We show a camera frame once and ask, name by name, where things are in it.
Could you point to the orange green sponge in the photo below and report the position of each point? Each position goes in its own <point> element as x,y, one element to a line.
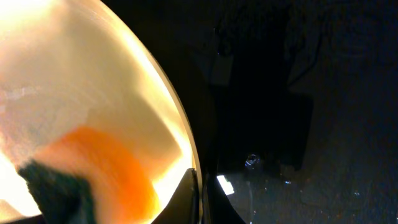
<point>89,176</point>

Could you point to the yellow plate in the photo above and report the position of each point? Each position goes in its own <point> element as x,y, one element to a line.
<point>66,64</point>

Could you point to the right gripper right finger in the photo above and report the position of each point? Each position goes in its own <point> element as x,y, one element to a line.
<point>216,206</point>

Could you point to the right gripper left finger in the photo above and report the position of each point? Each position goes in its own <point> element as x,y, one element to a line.
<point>183,207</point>

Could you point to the round black tray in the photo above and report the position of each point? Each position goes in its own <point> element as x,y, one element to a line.
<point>297,111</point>

